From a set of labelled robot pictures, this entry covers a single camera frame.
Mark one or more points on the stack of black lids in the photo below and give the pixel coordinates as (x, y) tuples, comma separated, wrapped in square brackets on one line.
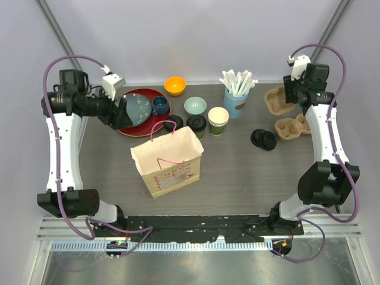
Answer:
[(264, 139)]

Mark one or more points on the large blue-grey plate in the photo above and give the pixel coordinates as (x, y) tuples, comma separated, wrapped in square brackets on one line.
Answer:
[(138, 108)]

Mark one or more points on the light blue straw holder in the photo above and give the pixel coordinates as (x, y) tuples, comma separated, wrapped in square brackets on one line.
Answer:
[(234, 105)]

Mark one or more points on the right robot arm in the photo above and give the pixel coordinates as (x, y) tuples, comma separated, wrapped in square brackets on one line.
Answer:
[(330, 180)]

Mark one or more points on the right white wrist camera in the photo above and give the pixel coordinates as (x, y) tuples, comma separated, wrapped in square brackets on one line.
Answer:
[(298, 65)]

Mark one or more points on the aluminium front rail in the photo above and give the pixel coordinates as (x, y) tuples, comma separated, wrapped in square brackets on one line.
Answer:
[(314, 226)]

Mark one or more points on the brown cardboard cup carrier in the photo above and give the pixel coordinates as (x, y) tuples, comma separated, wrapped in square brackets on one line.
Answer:
[(275, 99)]

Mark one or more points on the dark blue ceramic cup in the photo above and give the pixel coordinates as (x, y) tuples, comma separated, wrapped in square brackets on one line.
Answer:
[(160, 105)]

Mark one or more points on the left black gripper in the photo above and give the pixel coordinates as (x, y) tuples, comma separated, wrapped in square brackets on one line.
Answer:
[(117, 118)]

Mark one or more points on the orange bowl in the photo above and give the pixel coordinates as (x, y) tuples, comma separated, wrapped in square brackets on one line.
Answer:
[(175, 86)]

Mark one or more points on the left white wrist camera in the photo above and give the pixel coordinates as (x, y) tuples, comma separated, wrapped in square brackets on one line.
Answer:
[(111, 83)]

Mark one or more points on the pink paper bag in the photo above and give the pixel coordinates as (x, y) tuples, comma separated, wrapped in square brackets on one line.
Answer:
[(170, 161)]

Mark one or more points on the bundle of white straws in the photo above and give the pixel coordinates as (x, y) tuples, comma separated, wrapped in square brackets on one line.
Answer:
[(238, 84)]

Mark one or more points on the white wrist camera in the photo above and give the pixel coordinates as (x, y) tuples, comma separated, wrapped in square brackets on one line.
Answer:
[(111, 83), (298, 65)]

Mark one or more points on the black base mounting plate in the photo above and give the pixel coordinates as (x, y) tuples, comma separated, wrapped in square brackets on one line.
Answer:
[(197, 229)]

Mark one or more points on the black coffee cup lid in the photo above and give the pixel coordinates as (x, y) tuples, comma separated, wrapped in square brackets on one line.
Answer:
[(173, 122)]

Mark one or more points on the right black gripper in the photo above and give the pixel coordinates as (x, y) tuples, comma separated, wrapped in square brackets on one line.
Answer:
[(289, 84)]

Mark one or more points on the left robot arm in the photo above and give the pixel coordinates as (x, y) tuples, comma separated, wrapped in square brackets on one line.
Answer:
[(65, 108)]

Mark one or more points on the red round tray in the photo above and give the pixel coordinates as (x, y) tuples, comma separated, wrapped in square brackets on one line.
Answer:
[(145, 128)]

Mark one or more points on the light green bowl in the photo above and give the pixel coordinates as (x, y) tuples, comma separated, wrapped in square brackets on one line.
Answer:
[(195, 106)]

